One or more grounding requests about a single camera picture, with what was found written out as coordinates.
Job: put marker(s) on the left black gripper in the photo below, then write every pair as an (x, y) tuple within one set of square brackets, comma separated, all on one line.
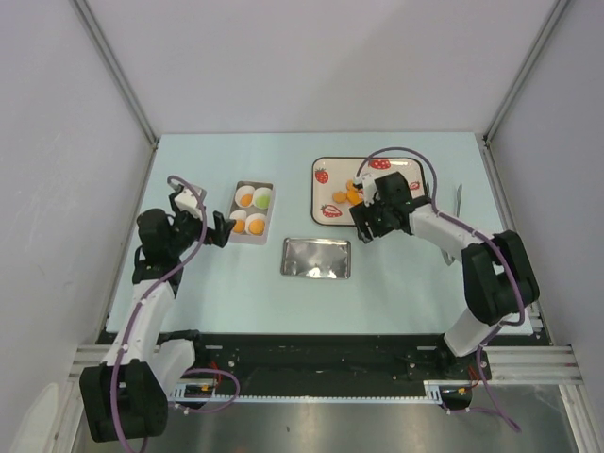
[(222, 226)]

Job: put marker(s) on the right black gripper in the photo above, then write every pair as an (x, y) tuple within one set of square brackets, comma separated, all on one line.
[(361, 214)]

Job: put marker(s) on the yellow round waffle cookie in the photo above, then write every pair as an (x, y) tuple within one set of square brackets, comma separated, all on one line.
[(239, 226)]

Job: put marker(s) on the orange sandwich cookie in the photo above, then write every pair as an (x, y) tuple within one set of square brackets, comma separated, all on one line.
[(256, 227)]

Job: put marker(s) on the white rectangular tin box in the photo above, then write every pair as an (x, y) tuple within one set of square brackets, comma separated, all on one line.
[(251, 209)]

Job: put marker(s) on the green round cookie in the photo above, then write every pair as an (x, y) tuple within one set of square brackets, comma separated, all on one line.
[(262, 202)]

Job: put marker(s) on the silver tin lid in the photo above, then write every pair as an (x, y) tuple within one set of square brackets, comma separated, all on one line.
[(316, 258)]

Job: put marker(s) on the metal tongs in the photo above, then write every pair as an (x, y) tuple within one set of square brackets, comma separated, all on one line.
[(449, 260)]

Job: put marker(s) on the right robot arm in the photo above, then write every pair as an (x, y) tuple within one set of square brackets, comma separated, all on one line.
[(498, 279)]

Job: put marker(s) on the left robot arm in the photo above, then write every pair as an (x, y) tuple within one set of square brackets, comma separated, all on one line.
[(125, 396)]

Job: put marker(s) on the white paper cup near left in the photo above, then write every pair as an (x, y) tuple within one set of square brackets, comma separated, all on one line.
[(240, 215)]

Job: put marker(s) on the white paper cup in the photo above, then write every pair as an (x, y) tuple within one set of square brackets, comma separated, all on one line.
[(240, 215), (262, 191), (241, 191), (257, 216)]

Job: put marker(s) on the orange fish cookie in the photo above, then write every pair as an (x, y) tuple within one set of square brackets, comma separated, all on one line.
[(354, 197)]

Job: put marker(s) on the orange flower cookie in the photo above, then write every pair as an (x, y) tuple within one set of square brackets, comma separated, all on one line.
[(339, 197)]

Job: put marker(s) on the white paper cup near right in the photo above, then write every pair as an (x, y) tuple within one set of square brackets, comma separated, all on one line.
[(257, 216)]

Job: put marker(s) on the white paper cup far left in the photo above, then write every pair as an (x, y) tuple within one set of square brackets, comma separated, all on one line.
[(241, 191)]

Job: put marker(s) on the white paper cup far right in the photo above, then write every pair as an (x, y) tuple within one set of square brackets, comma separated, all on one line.
[(262, 191)]

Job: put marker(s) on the strawberry print tray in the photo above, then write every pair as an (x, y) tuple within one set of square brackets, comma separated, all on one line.
[(333, 174)]

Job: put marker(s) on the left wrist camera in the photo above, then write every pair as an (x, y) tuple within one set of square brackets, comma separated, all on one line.
[(184, 200)]

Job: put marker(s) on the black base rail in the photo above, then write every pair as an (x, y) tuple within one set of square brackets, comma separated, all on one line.
[(331, 366)]

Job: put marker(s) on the white cable duct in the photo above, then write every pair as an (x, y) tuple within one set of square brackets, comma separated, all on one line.
[(430, 393)]

